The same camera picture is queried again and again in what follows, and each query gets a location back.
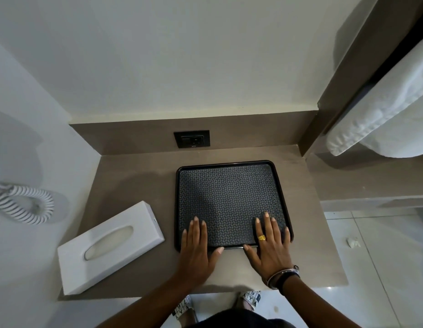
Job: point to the person's left thumb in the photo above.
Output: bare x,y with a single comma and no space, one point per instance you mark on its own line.
216,256

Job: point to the person's right forearm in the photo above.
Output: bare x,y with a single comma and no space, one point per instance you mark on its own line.
317,307

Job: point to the crumpled white paper scrap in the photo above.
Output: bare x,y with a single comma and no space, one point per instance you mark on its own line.
353,242

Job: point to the person's left hand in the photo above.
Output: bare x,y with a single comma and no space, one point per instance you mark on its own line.
194,256

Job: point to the black shorts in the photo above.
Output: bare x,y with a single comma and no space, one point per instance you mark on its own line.
238,320

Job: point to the black wall power outlet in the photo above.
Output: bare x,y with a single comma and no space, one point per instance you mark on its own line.
192,139

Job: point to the black patterned tray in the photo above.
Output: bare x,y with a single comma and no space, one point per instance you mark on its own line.
232,194

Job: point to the black wristband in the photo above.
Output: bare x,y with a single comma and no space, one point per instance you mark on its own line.
287,279

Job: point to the person's right little finger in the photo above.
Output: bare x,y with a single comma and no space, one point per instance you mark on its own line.
286,239

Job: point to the white tissue box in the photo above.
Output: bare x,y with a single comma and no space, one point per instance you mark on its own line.
129,256

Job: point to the person's right hand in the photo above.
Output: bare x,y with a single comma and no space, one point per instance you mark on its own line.
273,256

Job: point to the person's left forearm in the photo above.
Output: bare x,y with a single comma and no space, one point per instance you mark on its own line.
153,304

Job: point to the person's right thumb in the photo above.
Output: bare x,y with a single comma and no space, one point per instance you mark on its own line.
252,256

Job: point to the brown wooden wardrobe frame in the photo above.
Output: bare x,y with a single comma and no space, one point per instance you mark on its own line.
334,181

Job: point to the person's left little finger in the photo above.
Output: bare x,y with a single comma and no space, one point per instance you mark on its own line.
184,239

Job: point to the person's right middle finger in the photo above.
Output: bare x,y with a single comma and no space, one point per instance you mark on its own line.
268,227

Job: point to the white patterned sandal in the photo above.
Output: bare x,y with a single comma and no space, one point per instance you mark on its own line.
181,309
250,298

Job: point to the white folded towel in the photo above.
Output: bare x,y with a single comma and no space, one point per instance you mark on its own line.
385,119

